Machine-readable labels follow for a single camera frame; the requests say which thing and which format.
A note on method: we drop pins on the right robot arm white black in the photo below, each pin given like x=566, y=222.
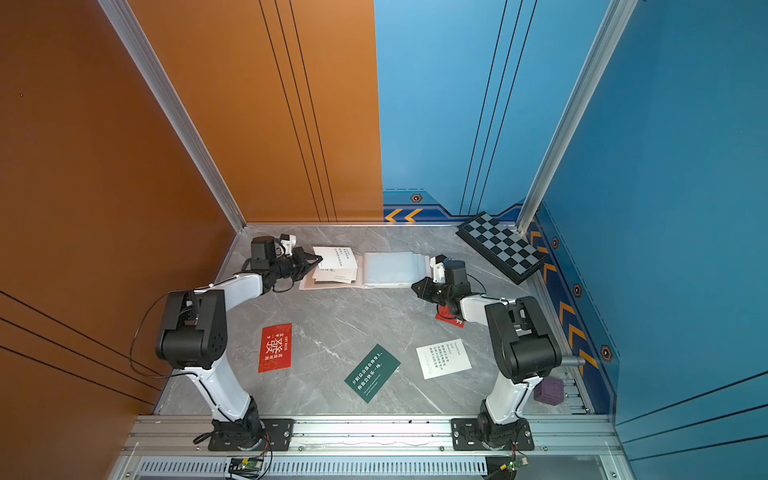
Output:
x=523, y=346

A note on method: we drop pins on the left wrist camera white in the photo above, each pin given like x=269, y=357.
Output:
x=287, y=243

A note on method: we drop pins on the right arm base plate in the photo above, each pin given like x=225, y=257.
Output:
x=479, y=434

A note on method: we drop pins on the red card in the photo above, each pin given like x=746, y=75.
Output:
x=276, y=348
x=443, y=314

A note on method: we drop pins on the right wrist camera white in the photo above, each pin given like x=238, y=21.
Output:
x=438, y=269

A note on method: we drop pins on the black white checkerboard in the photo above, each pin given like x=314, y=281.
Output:
x=505, y=249

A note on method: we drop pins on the right circuit board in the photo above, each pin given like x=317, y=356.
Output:
x=512, y=465

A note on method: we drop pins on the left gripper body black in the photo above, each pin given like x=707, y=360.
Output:
x=283, y=269

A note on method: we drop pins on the dark green card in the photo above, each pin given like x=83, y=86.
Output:
x=373, y=371

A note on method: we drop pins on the circuit board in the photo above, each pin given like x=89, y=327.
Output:
x=512, y=465
x=245, y=468

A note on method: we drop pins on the left aluminium corner post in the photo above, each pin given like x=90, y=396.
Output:
x=126, y=25

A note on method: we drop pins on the aluminium front rail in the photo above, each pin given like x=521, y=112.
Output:
x=404, y=435

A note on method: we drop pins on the white card small text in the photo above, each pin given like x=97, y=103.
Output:
x=443, y=358

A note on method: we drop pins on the red card left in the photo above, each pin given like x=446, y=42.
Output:
x=276, y=348

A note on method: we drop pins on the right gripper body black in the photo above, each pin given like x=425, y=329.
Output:
x=442, y=293

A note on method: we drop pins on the left circuit board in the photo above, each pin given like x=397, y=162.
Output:
x=245, y=468

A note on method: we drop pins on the aluminium corner post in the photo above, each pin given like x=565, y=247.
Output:
x=126, y=25
x=610, y=31

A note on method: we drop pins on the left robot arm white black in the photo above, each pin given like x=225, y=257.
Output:
x=193, y=336

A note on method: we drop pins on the red card right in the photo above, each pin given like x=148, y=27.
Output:
x=443, y=314

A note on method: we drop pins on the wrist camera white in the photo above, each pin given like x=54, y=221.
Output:
x=287, y=243
x=438, y=269

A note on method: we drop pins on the white card large chinese text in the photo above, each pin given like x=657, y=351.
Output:
x=343, y=276

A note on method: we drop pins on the purple box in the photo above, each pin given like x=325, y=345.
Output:
x=550, y=390

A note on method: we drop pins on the right aluminium corner post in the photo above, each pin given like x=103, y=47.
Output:
x=610, y=31

